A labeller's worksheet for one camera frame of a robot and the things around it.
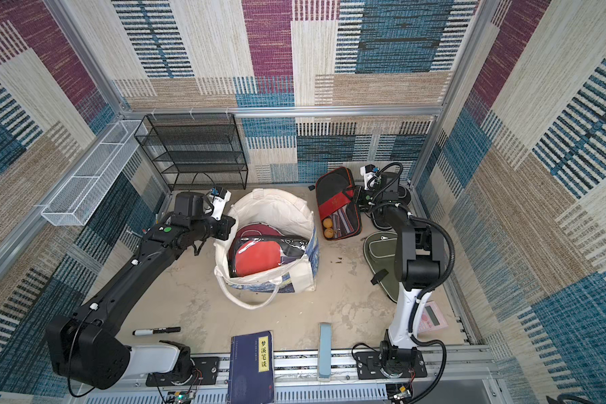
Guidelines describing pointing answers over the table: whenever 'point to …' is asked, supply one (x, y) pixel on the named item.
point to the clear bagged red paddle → (252, 254)
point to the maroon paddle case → (256, 229)
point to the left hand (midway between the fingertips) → (234, 220)
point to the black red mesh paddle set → (338, 203)
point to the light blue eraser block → (325, 340)
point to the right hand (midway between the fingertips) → (349, 192)
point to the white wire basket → (82, 194)
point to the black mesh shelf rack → (196, 151)
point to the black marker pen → (150, 332)
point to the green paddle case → (380, 250)
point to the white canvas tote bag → (257, 292)
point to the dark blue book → (252, 369)
